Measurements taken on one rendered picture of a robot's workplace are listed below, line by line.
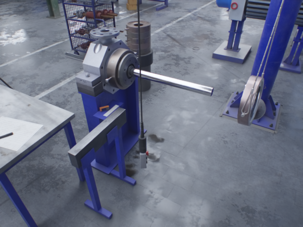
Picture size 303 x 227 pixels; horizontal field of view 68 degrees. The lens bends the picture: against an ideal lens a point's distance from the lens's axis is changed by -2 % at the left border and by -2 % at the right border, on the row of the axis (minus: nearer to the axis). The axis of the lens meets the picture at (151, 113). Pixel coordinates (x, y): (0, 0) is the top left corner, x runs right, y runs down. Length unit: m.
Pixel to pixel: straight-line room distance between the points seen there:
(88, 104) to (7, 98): 0.79
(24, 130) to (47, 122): 0.18
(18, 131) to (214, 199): 1.88
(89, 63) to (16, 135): 0.82
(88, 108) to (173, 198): 1.21
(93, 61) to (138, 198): 1.38
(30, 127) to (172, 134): 1.75
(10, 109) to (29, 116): 0.24
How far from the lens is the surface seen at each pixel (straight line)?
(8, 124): 2.16
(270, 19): 3.14
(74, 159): 1.71
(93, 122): 2.29
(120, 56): 2.04
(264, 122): 3.54
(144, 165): 1.44
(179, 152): 2.82
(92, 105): 2.15
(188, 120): 3.30
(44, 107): 2.22
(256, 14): 5.17
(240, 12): 5.16
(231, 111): 3.58
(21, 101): 2.42
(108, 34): 2.06
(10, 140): 1.99
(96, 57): 2.08
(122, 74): 2.04
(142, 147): 1.35
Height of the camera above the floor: 2.03
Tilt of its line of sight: 37 degrees down
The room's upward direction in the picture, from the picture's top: straight up
